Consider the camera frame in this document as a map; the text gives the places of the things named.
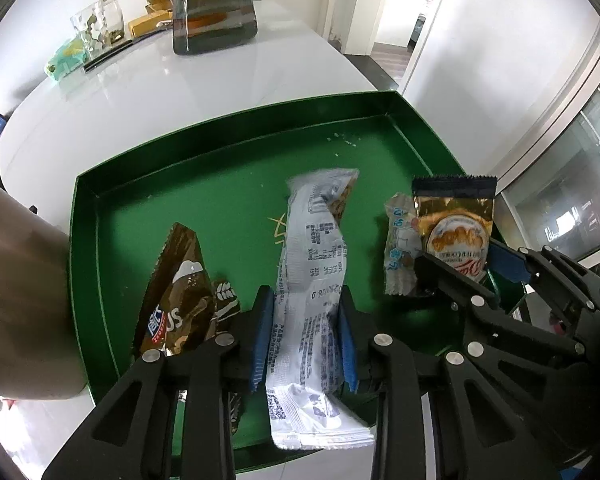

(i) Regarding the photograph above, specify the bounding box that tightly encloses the white silver snack bag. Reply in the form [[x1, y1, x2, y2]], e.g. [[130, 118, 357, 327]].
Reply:
[[265, 168, 374, 451]]

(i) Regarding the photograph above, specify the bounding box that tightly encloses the Danisa butter cookies packet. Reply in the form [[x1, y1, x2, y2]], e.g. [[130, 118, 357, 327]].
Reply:
[[412, 176, 498, 282]]

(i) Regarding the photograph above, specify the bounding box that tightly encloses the small clear candy packet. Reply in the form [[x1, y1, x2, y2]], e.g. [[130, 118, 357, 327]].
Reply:
[[384, 193, 422, 296]]

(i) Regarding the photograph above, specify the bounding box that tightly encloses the brown chocolate snack bag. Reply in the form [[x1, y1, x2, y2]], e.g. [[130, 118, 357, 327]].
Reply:
[[132, 222, 244, 436]]

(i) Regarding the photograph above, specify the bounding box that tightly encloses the rose gold trash bin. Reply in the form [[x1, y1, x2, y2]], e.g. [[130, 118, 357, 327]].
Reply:
[[0, 188, 86, 400]]

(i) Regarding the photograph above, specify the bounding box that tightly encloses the green tray box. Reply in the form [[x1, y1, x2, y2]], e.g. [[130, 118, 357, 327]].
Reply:
[[69, 92, 462, 401]]

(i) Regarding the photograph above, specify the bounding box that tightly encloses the black tray under jar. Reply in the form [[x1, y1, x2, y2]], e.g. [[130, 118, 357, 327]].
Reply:
[[83, 27, 168, 72]]

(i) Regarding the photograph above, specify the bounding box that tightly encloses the mint green tissue pack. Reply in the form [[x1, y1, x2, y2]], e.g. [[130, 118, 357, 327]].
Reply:
[[45, 36, 88, 81]]

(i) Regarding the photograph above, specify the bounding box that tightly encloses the dark glass pitcher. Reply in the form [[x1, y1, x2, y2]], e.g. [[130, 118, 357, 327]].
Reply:
[[172, 0, 258, 55]]

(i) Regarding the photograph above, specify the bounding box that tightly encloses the clear glass jar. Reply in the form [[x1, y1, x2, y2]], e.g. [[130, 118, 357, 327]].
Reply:
[[71, 0, 125, 61]]

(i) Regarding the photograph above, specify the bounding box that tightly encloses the yellow box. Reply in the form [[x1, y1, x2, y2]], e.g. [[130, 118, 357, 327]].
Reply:
[[129, 10, 172, 38]]

